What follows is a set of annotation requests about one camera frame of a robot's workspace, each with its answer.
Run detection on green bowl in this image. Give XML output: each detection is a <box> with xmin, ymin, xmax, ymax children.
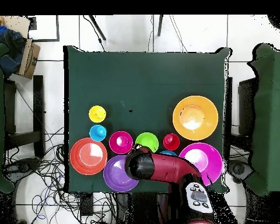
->
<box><xmin>135</xmin><ymin>132</ymin><xmax>160</xmax><ymax>153</ymax></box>

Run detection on small crimson bowl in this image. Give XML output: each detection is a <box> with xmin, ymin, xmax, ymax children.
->
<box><xmin>108</xmin><ymin>131</ymin><xmax>134</xmax><ymax>155</ymax></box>

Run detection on red cup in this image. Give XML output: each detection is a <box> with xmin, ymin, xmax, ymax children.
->
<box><xmin>162</xmin><ymin>133</ymin><xmax>181</xmax><ymax>151</ymax></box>

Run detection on dark green tablecloth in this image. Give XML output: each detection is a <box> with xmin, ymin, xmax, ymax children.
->
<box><xmin>63</xmin><ymin>45</ymin><xmax>233</xmax><ymax>194</ymax></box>

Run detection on blue cup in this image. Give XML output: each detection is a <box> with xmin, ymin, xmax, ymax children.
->
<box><xmin>89</xmin><ymin>124</ymin><xmax>107</xmax><ymax>142</ymax></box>

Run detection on yellow cup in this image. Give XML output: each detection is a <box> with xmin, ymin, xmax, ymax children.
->
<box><xmin>88</xmin><ymin>105</ymin><xmax>107</xmax><ymax>124</ymax></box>

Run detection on large orange bowl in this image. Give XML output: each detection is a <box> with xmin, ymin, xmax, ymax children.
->
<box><xmin>171</xmin><ymin>94</ymin><xmax>219</xmax><ymax>141</ymax></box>

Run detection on purple bowl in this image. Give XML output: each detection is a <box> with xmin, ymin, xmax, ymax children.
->
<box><xmin>103</xmin><ymin>155</ymin><xmax>140</xmax><ymax>193</ymax></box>

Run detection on red-orange bowl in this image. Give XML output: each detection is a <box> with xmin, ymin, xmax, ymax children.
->
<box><xmin>69</xmin><ymin>137</ymin><xmax>109</xmax><ymax>176</ymax></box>

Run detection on large pink bowl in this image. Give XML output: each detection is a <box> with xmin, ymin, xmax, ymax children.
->
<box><xmin>178</xmin><ymin>142</ymin><xmax>224</xmax><ymax>187</ymax></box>

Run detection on black tripod leg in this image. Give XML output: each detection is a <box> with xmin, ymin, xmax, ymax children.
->
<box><xmin>157</xmin><ymin>15</ymin><xmax>165</xmax><ymax>37</ymax></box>
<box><xmin>88</xmin><ymin>15</ymin><xmax>107</xmax><ymax>41</ymax></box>

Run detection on brown cardboard box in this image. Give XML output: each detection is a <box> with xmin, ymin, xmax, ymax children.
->
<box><xmin>15</xmin><ymin>38</ymin><xmax>41</xmax><ymax>79</ymax></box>

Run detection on blue fabric bundle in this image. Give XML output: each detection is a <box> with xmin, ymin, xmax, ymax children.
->
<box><xmin>0</xmin><ymin>24</ymin><xmax>26</xmax><ymax>76</ymax></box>

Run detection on tangle of floor cables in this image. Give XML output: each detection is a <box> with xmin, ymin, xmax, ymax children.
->
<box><xmin>4</xmin><ymin>127</ymin><xmax>117</xmax><ymax>224</ymax></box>

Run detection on black stool frame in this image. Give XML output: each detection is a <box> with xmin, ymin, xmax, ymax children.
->
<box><xmin>3</xmin><ymin>75</ymin><xmax>46</xmax><ymax>159</ymax></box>

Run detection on black pedestal foot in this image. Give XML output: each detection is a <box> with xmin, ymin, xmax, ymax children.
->
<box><xmin>2</xmin><ymin>157</ymin><xmax>41</xmax><ymax>180</ymax></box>
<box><xmin>228</xmin><ymin>159</ymin><xmax>253</xmax><ymax>184</ymax></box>

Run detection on white panel black frame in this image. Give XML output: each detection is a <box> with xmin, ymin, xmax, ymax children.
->
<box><xmin>27</xmin><ymin>15</ymin><xmax>60</xmax><ymax>43</ymax></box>

